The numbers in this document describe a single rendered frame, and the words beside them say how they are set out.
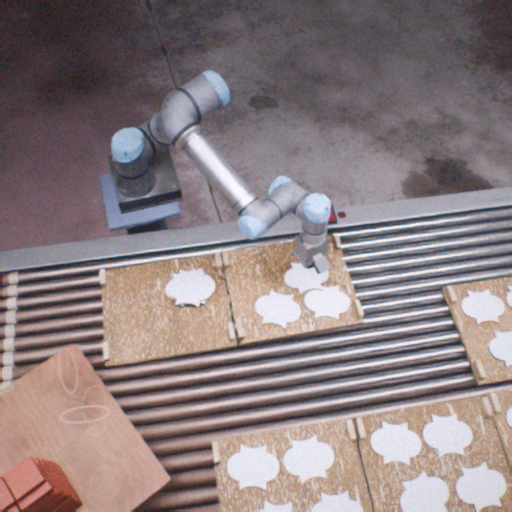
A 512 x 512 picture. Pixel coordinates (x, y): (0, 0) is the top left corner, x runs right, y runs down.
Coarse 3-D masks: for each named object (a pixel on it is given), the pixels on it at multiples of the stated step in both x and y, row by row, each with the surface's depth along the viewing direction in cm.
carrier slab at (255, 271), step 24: (240, 264) 196; (264, 264) 196; (288, 264) 197; (336, 264) 197; (240, 288) 191; (264, 288) 191; (288, 288) 191; (240, 312) 186; (312, 312) 187; (264, 336) 182; (288, 336) 183
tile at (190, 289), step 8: (184, 272) 190; (176, 280) 189; (184, 280) 189; (192, 280) 189; (200, 280) 189; (168, 288) 187; (176, 288) 187; (184, 288) 187; (192, 288) 187; (200, 288) 187; (208, 288) 187; (176, 296) 186; (184, 296) 186; (192, 296) 186; (200, 296) 186; (208, 296) 186; (176, 304) 184; (192, 304) 184
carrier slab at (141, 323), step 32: (128, 288) 191; (160, 288) 191; (224, 288) 191; (128, 320) 184; (160, 320) 185; (192, 320) 185; (224, 320) 185; (128, 352) 178; (160, 352) 179; (192, 352) 179
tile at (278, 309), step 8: (264, 296) 189; (272, 296) 189; (280, 296) 189; (288, 296) 189; (256, 304) 187; (264, 304) 187; (272, 304) 187; (280, 304) 187; (288, 304) 187; (296, 304) 187; (264, 312) 186; (272, 312) 186; (280, 312) 186; (288, 312) 186; (296, 312) 186; (264, 320) 184; (272, 320) 184; (280, 320) 184; (288, 320) 184; (296, 320) 185
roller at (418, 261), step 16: (416, 256) 201; (432, 256) 201; (448, 256) 201; (464, 256) 202; (480, 256) 203; (352, 272) 198; (368, 272) 199; (64, 304) 189; (80, 304) 189; (96, 304) 189; (0, 320) 186; (16, 320) 187; (32, 320) 188
